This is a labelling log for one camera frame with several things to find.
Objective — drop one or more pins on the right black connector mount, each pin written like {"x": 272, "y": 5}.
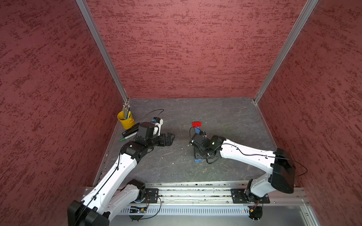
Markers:
{"x": 255, "y": 213}

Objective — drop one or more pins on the corner aluminium post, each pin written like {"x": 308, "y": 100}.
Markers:
{"x": 291, "y": 38}
{"x": 86, "y": 13}

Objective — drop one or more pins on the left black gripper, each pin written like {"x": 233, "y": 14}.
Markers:
{"x": 169, "y": 141}

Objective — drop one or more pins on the green marker pen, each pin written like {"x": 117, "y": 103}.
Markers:
{"x": 126, "y": 138}

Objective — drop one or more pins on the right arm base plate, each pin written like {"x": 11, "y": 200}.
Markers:
{"x": 239, "y": 197}

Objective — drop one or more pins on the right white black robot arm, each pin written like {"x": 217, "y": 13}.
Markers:
{"x": 278, "y": 167}

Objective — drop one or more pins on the left corner aluminium post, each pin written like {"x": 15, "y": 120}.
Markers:
{"x": 86, "y": 13}

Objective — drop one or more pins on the pencils in cup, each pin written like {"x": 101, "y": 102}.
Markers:
{"x": 126, "y": 109}

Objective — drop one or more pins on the left controller board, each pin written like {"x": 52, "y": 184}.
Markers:
{"x": 138, "y": 210}

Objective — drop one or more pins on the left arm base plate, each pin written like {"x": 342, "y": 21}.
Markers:
{"x": 147, "y": 196}

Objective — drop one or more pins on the red lego brick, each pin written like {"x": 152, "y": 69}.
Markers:
{"x": 196, "y": 124}

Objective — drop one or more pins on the right corner aluminium post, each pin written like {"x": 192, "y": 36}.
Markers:
{"x": 291, "y": 38}

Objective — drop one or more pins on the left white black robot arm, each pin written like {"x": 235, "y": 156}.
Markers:
{"x": 101, "y": 204}

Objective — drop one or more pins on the yellow pencil cup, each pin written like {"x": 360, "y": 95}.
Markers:
{"x": 128, "y": 122}

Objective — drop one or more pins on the aluminium front rail frame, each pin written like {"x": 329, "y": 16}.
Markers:
{"x": 214, "y": 199}

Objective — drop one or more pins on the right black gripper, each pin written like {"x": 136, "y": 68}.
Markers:
{"x": 198, "y": 154}

